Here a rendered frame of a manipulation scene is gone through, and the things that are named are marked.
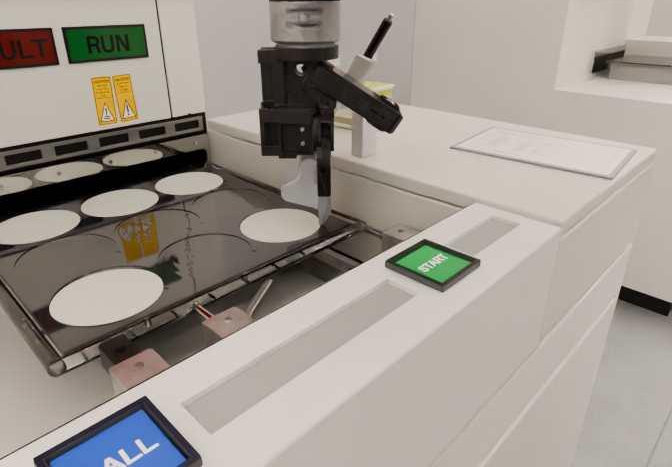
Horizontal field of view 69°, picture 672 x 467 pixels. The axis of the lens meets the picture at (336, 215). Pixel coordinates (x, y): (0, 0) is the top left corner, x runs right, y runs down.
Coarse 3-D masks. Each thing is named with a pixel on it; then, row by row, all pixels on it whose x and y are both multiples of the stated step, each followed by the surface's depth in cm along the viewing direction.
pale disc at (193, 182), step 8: (176, 176) 78; (184, 176) 78; (192, 176) 78; (200, 176) 78; (208, 176) 78; (216, 176) 78; (160, 184) 75; (168, 184) 75; (176, 184) 75; (184, 184) 75; (192, 184) 75; (200, 184) 75; (208, 184) 75; (216, 184) 75; (168, 192) 72; (176, 192) 72; (184, 192) 72; (192, 192) 72; (200, 192) 72
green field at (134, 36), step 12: (72, 36) 68; (84, 36) 69; (96, 36) 70; (108, 36) 71; (120, 36) 72; (132, 36) 73; (72, 48) 68; (84, 48) 69; (96, 48) 70; (108, 48) 72; (120, 48) 73; (132, 48) 74; (144, 48) 75; (72, 60) 69
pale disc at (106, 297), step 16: (112, 272) 51; (128, 272) 51; (144, 272) 51; (64, 288) 48; (80, 288) 48; (96, 288) 48; (112, 288) 48; (128, 288) 48; (144, 288) 48; (160, 288) 48; (64, 304) 46; (80, 304) 46; (96, 304) 46; (112, 304) 46; (128, 304) 46; (144, 304) 46; (64, 320) 43; (80, 320) 43; (96, 320) 43; (112, 320) 43
